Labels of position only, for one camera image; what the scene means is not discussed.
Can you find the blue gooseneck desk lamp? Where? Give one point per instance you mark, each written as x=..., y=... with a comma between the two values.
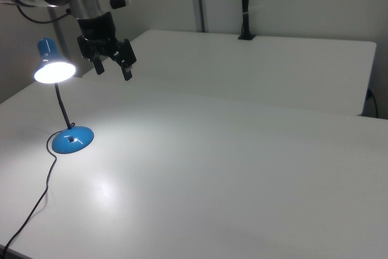
x=72, y=142

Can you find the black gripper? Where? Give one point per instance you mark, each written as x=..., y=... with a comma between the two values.
x=98, y=33

